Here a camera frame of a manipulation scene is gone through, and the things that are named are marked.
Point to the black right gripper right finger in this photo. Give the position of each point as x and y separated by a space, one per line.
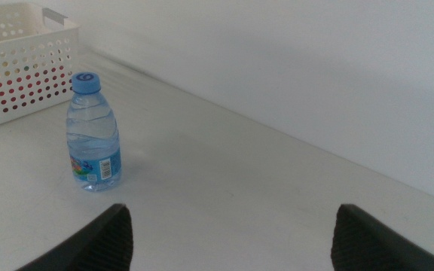
367 248

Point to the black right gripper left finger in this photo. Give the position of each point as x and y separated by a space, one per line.
104 244

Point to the white perforated plastic basket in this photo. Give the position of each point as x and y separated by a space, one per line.
25 37

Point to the red cola can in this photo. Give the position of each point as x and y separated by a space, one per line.
19 80

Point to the clear water bottle blue cap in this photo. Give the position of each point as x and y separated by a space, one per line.
92 143

